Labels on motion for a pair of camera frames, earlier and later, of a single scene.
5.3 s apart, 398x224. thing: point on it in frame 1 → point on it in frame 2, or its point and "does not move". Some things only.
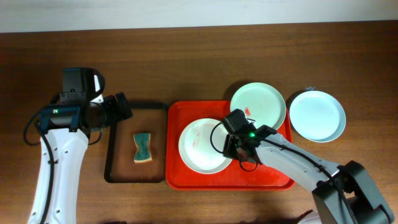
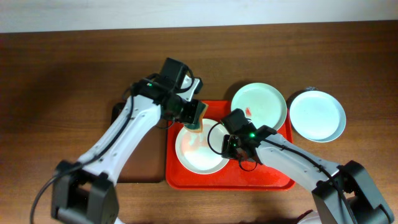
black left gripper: x=122 y=106 → x=193 y=112
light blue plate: x=317 y=116 does not move
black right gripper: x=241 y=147 does not move
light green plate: x=260 y=102 does not move
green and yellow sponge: x=143 y=154 → x=197 y=127
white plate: x=195 y=149 does not move
